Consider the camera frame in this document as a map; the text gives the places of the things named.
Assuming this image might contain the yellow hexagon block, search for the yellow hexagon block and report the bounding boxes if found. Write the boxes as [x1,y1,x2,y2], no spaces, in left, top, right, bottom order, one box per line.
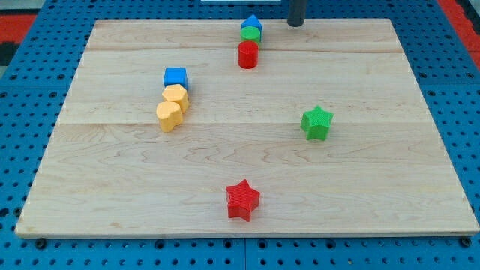
[162,84,190,113]

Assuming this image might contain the green cylinder block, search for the green cylinder block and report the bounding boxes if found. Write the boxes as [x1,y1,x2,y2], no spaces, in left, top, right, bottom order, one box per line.
[240,26,262,44]

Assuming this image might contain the red cylinder block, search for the red cylinder block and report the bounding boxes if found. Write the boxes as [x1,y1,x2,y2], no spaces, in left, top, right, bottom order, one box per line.
[238,40,259,69]

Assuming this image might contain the yellow heart block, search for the yellow heart block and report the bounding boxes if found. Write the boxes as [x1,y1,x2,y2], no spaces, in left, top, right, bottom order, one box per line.
[156,101,183,133]

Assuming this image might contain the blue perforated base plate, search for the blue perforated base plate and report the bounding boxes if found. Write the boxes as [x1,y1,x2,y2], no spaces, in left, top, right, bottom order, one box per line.
[1,0,479,269]

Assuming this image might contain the blue triangle block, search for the blue triangle block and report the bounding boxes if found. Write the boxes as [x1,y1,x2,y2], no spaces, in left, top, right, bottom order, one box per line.
[241,14,263,31]

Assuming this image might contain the red star block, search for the red star block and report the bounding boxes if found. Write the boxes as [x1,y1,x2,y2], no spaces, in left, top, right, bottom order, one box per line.
[226,179,260,222]

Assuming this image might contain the blue cube block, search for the blue cube block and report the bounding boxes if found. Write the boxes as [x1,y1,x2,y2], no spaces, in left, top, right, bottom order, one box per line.
[163,67,189,89]

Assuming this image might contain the green star block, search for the green star block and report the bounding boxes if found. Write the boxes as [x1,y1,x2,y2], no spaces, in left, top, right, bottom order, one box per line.
[301,106,335,141]

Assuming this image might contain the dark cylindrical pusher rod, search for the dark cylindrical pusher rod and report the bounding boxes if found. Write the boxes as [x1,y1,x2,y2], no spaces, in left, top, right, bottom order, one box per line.
[287,0,308,27]

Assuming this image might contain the light wooden board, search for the light wooden board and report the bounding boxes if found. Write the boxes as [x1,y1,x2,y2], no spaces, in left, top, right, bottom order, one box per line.
[16,19,479,239]

